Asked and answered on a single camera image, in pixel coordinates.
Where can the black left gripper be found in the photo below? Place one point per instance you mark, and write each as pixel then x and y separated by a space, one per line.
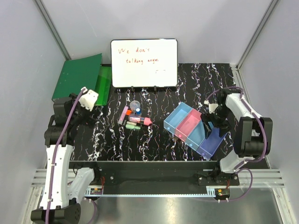
pixel 89 121

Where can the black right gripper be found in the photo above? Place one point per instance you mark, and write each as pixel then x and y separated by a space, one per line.
pixel 224 127

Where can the light blue bin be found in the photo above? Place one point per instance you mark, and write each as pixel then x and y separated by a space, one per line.
pixel 196 137
pixel 175 118

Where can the purple plastic bin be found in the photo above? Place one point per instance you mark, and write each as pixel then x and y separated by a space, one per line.
pixel 208 146

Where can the pink plastic bin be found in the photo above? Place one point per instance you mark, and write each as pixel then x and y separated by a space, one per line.
pixel 188 124

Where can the clear jar of clips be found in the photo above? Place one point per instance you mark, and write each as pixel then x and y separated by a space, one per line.
pixel 134 105

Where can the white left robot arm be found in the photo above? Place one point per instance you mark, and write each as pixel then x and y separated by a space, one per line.
pixel 61 200

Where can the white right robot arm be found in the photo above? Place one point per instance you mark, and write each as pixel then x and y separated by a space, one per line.
pixel 252 140

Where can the green translucent file folder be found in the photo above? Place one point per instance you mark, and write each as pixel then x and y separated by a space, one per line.
pixel 103 85

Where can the pink eraser stick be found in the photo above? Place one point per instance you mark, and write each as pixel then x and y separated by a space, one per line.
pixel 123 114

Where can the green highlighter pen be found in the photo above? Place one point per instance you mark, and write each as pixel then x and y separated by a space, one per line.
pixel 132 127

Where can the black marble pattern mat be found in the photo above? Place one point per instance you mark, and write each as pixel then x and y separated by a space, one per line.
pixel 110 141

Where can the white dry-erase board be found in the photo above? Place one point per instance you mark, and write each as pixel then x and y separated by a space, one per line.
pixel 144 63

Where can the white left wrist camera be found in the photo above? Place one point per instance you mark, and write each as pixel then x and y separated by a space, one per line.
pixel 88 99

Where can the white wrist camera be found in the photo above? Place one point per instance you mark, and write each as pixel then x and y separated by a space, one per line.
pixel 88 99
pixel 211 107

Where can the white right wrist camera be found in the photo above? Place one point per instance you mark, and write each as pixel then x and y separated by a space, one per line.
pixel 211 107

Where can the green ring binder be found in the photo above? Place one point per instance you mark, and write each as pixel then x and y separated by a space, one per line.
pixel 76 74

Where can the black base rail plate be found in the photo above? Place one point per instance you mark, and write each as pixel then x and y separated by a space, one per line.
pixel 143 165

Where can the aluminium frame rail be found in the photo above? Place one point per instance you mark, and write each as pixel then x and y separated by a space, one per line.
pixel 166 182

